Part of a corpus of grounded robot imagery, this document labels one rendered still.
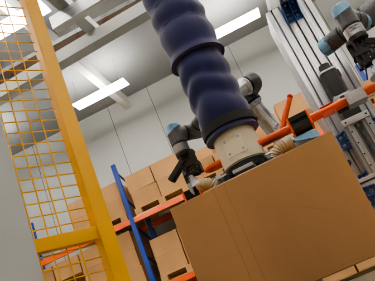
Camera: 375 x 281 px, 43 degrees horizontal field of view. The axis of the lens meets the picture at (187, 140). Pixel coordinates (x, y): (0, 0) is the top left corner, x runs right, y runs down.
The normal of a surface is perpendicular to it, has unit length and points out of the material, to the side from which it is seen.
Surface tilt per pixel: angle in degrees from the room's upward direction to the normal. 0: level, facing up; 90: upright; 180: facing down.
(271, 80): 90
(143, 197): 90
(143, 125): 90
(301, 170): 90
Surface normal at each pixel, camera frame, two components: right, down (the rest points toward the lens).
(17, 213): 0.87, -0.45
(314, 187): -0.34, -0.23
